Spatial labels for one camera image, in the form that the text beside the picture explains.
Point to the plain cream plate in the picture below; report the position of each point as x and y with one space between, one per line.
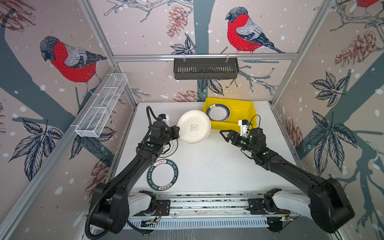
195 126

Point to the white plate black rings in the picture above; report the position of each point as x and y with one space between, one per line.
171 148

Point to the green lettered rim plate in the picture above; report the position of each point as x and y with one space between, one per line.
162 175

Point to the aluminium rail frame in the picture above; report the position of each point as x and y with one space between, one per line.
233 205

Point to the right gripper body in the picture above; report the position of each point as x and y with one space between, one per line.
243 142

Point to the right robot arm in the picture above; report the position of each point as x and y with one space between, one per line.
326 202

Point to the small green rimmed plate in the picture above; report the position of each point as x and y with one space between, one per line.
218 112

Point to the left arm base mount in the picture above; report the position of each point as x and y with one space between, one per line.
162 209

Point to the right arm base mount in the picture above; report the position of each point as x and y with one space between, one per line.
258 207

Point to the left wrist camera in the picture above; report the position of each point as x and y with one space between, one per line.
164 118

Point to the yellow plastic bin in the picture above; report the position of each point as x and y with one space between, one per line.
240 110

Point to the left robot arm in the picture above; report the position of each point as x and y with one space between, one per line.
109 209

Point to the dark hanging wall basket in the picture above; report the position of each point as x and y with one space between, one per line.
206 68

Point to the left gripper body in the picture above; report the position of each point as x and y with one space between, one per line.
169 135

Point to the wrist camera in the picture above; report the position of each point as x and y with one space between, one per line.
244 127
164 118

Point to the white wire mesh basket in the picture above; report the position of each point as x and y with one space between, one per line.
98 114

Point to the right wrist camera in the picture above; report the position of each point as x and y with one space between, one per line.
244 127

